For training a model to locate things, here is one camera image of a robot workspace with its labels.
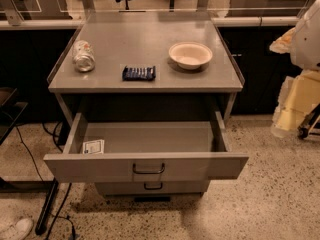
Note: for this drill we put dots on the white paper card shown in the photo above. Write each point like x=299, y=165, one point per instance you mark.
x=93, y=147

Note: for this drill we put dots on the grey top drawer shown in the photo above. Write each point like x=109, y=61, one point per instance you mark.
x=146, y=152

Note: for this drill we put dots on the grey drawer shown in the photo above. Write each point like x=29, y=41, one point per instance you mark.
x=152, y=188
x=146, y=152

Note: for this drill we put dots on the black side table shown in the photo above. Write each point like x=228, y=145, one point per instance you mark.
x=10, y=110

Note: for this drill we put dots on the white shoe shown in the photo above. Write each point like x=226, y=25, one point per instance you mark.
x=19, y=231

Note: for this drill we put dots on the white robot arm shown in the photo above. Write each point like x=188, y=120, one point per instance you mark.
x=310, y=20

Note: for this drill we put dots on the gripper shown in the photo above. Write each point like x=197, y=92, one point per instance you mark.
x=308, y=40

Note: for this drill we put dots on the grey metal drawer cabinet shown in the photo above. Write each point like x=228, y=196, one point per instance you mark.
x=143, y=39

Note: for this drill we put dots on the white paper bowl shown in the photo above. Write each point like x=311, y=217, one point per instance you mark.
x=190, y=55

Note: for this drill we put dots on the black desk leg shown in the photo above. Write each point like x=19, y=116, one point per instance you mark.
x=41, y=224

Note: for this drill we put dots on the grey bottom drawer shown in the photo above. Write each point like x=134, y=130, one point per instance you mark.
x=152, y=188

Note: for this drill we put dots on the blue snack bar wrapper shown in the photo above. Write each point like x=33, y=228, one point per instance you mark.
x=139, y=74

